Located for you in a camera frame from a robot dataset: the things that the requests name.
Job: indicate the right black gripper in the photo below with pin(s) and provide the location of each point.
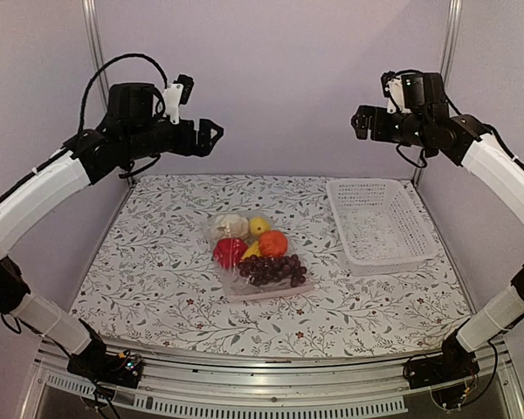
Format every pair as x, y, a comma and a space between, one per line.
379, 131

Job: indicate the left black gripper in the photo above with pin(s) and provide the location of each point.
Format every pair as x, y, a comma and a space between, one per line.
188, 147

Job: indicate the white cauliflower toy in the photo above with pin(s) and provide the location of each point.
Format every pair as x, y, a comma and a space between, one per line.
229, 226

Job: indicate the yellow corn toy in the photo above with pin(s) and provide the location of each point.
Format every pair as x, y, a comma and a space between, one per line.
252, 251
258, 226

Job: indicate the red pepper toy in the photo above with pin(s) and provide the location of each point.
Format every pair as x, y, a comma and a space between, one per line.
228, 252

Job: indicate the orange pumpkin toy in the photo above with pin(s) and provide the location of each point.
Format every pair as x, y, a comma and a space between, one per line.
273, 244

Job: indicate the clear zip top bag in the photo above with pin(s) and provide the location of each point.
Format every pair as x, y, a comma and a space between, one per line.
236, 288

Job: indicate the dark red grape bunch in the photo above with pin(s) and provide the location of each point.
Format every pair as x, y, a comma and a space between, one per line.
264, 270

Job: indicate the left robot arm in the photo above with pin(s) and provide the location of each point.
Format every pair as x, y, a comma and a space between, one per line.
83, 161

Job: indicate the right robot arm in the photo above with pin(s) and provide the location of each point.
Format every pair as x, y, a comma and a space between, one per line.
471, 145

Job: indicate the white plastic basket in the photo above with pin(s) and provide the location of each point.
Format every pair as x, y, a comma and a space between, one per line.
380, 227

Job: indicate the floral table mat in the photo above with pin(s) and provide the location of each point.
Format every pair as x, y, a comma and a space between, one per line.
153, 280

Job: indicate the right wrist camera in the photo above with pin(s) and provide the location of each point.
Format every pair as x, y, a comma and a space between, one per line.
410, 91

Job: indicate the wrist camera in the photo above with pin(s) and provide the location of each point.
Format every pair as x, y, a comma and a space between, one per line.
133, 105
410, 91

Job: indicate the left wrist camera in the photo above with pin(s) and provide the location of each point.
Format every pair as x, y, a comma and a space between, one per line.
133, 105

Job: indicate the right aluminium post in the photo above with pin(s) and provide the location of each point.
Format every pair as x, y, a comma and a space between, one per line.
440, 135

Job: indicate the aluminium post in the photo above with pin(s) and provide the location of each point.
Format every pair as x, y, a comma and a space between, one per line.
440, 135
92, 25

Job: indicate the left aluminium post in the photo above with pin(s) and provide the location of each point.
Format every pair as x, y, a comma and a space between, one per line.
92, 25

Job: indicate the aluminium front rail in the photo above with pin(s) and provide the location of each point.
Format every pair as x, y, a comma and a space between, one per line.
178, 383

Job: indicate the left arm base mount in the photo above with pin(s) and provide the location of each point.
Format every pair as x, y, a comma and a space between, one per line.
123, 369

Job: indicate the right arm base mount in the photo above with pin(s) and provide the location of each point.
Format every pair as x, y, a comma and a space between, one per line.
451, 376

